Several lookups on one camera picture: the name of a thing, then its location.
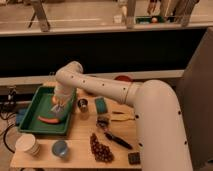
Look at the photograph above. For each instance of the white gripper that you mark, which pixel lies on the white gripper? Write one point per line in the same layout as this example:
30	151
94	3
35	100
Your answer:
62	102

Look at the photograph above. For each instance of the grey-blue towel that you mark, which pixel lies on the grey-blue towel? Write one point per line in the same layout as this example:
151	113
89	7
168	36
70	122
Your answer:
60	112

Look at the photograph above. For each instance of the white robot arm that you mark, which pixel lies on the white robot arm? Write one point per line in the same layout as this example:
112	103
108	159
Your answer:
160	127

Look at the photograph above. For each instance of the green plastic tray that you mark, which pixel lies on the green plastic tray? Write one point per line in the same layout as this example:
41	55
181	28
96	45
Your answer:
40	106

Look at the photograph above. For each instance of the orange peach fruit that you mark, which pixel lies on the orange peach fruit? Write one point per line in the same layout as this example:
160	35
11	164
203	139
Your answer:
53	100

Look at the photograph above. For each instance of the small metal cup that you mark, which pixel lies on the small metal cup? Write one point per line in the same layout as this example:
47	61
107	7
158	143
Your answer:
83	105

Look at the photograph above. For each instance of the red sausage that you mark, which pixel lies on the red sausage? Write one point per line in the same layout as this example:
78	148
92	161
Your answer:
49	120

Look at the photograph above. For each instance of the green sponge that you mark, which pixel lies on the green sponge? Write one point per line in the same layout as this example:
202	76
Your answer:
101	106

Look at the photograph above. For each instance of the blue cloth beside table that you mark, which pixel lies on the blue cloth beside table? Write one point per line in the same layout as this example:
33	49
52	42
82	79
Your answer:
19	116

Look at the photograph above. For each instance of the small dark binder clip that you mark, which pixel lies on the small dark binder clip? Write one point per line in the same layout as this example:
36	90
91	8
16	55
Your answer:
102	122

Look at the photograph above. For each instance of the white paper cup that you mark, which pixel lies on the white paper cup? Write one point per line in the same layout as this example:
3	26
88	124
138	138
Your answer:
28	144

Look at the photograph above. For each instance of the bunch of dark grapes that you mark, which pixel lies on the bunch of dark grapes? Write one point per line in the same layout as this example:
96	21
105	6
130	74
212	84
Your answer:
100	151

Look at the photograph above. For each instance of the orange bowl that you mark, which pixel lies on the orange bowl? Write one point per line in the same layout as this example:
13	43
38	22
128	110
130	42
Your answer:
123	78

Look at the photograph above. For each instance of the black rectangular block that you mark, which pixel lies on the black rectangular block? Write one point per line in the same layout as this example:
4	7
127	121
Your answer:
134	158

